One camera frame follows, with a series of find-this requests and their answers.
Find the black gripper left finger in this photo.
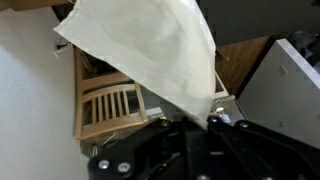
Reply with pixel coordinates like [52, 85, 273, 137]
[88, 116, 218, 180]

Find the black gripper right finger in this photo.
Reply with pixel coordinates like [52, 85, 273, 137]
[207, 116, 320, 180]

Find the white cloth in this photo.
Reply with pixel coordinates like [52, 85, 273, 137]
[53, 0, 217, 130]

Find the wooden slat chair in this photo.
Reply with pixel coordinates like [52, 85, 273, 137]
[73, 46, 149, 141]

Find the gray counter cabinet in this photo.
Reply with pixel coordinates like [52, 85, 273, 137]
[238, 38, 320, 149]

